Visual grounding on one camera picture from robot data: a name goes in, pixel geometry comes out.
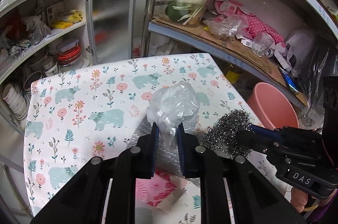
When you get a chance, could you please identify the pink plastic bucket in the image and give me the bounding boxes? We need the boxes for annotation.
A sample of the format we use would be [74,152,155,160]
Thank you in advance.
[248,82,299,131]

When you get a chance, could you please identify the white ceramic jar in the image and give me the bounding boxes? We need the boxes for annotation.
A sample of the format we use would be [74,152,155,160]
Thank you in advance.
[42,56,59,76]

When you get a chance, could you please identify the red-lidded glass food containers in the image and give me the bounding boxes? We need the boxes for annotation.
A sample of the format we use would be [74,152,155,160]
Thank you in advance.
[56,38,81,66]

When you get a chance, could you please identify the red plastic bag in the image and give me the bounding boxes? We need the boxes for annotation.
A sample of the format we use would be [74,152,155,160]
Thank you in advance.
[4,14,24,39]

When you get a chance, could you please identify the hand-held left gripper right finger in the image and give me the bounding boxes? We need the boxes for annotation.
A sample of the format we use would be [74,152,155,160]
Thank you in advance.
[176,122,312,224]

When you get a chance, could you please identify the glass mug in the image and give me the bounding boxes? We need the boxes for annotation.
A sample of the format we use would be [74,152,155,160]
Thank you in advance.
[251,33,275,58]

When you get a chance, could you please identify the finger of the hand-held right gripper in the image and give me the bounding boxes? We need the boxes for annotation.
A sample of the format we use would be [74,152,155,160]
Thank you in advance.
[235,131,280,154]
[248,124,284,144]

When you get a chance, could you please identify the clear tub of vegetables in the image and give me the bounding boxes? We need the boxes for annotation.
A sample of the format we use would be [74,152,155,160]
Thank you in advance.
[165,0,230,27]

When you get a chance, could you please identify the person's right forearm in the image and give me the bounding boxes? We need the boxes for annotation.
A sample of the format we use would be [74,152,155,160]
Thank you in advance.
[308,195,338,224]

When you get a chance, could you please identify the steel wool scourer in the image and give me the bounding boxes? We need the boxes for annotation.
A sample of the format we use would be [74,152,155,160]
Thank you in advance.
[202,109,254,159]

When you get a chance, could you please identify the black plastic bag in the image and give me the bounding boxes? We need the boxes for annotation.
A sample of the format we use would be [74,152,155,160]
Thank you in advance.
[296,49,330,129]

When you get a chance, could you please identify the yellow oil bottle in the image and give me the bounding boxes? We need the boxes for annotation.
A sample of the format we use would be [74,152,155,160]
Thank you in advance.
[224,60,245,84]

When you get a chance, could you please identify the red cardboard box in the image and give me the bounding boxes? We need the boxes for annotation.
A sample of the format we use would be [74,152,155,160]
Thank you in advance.
[135,170,201,214]

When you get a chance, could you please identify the clear crumpled shelf bag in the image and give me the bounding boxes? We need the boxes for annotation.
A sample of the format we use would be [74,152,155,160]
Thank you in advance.
[203,14,249,41]

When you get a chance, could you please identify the white plastic bag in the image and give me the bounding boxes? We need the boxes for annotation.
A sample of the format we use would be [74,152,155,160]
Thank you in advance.
[285,28,317,68]
[146,82,200,152]

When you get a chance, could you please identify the clear bag with dark contents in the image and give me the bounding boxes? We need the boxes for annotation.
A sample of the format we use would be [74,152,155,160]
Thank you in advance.
[22,15,52,45]

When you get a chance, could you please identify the brown cardboard sheet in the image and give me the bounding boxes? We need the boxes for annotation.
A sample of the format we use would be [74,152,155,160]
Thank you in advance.
[152,15,308,105]

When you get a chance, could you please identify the frosted glass cabinet door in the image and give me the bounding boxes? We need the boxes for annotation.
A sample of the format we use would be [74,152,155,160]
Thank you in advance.
[86,0,139,66]

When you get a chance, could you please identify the floral bear tablecloth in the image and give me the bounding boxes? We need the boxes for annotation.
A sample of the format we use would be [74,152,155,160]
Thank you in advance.
[23,53,291,224]

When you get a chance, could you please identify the stack of dark-rimmed plates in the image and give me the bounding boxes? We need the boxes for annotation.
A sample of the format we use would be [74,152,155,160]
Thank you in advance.
[23,71,44,91]

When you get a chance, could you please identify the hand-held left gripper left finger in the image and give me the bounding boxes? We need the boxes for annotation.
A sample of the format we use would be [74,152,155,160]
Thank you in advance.
[30,122,159,224]

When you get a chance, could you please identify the yellow food packets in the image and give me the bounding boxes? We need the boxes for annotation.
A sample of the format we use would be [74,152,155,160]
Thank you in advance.
[50,9,84,29]

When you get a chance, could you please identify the person's right hand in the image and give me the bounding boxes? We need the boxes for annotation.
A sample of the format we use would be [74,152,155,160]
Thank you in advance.
[290,186,319,214]

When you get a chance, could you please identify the stack of white bowls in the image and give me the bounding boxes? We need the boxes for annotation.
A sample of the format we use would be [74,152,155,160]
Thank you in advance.
[2,82,30,120]

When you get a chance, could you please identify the metal shelf rack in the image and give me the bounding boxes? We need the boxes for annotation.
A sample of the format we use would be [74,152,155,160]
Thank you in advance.
[141,0,338,108]

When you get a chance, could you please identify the pink polka dot bag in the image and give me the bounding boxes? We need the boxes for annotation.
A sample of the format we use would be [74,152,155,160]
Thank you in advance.
[213,0,286,43]

